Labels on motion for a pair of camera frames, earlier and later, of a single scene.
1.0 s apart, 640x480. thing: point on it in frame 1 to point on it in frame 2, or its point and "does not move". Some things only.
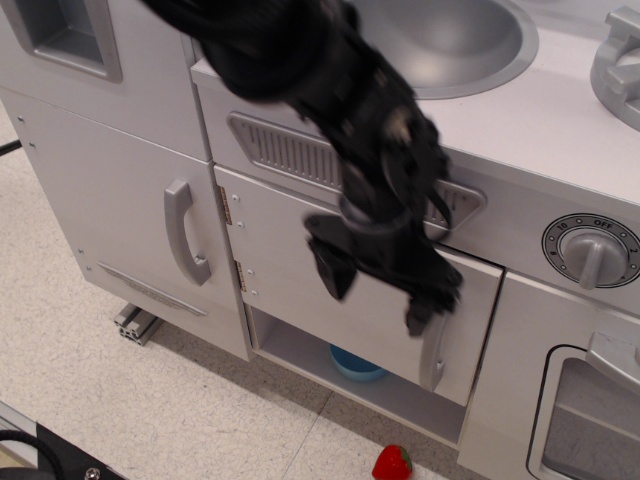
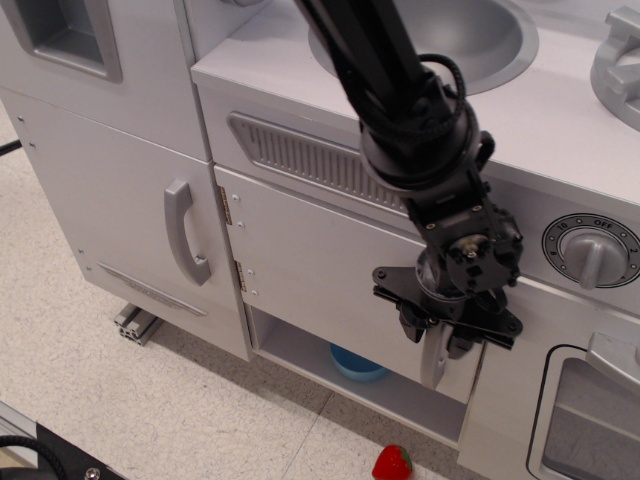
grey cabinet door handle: x=432 y=350 does not move
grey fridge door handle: x=177 y=201 does not move
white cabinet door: x=282 y=277 does not move
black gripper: x=389 y=244 to x=428 y=299
